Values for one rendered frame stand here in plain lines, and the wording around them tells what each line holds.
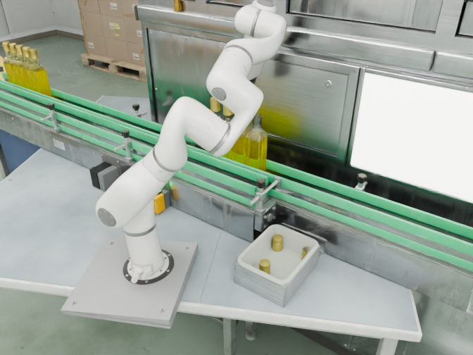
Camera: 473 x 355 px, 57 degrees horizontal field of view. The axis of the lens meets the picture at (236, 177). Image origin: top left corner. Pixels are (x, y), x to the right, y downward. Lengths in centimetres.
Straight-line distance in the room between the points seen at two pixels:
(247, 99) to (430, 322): 111
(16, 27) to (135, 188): 666
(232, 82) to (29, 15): 680
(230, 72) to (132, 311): 69
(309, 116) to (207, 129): 54
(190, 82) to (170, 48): 15
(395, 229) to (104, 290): 86
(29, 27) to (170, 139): 679
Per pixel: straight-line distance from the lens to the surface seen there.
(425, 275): 137
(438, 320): 175
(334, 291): 135
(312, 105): 146
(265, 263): 131
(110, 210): 112
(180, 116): 100
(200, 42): 170
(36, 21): 777
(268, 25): 121
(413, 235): 133
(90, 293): 136
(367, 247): 138
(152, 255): 130
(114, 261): 143
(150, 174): 107
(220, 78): 102
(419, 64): 131
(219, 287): 134
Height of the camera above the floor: 171
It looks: 32 degrees down
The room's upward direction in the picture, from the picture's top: straight up
